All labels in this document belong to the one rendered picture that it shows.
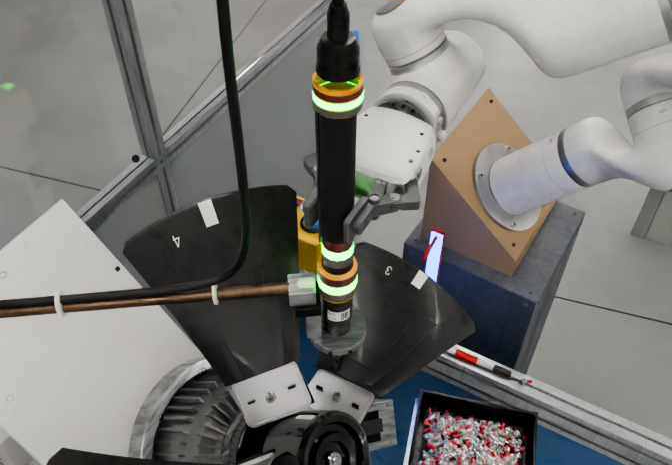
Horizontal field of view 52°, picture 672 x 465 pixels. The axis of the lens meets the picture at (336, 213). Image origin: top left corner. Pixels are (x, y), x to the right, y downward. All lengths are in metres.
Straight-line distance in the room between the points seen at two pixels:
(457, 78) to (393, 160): 0.16
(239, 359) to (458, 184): 0.66
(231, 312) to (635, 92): 0.75
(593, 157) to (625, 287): 1.56
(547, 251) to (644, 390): 1.11
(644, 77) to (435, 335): 0.53
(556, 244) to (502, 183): 0.22
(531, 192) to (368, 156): 0.70
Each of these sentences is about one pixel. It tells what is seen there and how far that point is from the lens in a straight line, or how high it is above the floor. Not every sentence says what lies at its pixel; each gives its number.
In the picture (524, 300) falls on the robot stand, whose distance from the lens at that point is 1.46.
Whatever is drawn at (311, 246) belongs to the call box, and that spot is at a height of 1.07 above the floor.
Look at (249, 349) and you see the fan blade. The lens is 0.90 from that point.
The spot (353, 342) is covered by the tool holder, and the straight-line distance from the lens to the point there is 0.83.
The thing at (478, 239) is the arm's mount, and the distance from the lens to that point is 1.44.
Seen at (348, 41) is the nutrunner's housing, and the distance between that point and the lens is 0.56.
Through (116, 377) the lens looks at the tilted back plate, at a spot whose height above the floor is 1.19.
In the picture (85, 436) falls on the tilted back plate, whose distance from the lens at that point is 1.03.
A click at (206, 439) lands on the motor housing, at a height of 1.17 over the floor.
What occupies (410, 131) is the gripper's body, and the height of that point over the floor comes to 1.57.
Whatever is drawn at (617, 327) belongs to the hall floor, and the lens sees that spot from 2.68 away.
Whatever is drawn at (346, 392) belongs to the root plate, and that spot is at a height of 1.18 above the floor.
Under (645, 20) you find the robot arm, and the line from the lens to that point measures 0.79.
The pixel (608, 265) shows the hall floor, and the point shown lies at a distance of 2.86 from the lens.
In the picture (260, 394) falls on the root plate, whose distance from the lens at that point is 0.92.
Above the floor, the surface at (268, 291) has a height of 1.44.
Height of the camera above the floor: 2.04
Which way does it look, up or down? 46 degrees down
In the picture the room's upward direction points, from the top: straight up
